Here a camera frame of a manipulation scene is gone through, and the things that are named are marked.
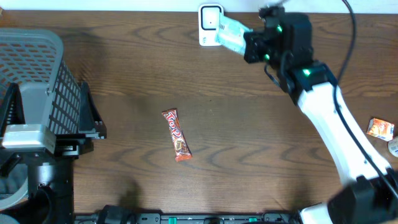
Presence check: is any white barcode scanner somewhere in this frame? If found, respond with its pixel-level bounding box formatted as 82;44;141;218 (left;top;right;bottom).
198;4;224;47

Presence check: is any grey plastic basket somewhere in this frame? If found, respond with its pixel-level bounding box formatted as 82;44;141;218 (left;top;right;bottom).
0;27;82;211

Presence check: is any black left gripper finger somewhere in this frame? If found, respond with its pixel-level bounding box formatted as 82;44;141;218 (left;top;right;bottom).
1;83;25;137
78;82;106;134

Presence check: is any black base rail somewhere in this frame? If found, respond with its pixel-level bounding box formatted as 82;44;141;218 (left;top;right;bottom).
74;205;301;224

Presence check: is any green lid jar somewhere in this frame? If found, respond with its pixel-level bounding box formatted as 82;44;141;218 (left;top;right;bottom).
387;136;398;157

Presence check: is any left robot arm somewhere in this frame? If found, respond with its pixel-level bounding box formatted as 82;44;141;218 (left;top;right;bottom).
1;82;106;223

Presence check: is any mint green wipes pack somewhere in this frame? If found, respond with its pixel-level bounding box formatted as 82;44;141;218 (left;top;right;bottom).
215;14;253;55

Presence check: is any orange snack packet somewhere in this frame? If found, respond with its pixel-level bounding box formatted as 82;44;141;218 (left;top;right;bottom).
366;118;395;141

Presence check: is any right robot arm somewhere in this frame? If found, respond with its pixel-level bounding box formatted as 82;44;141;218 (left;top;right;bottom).
243;5;397;223

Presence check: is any red Top chocolate bar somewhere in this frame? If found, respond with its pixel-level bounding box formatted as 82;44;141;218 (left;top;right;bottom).
162;109;192;162

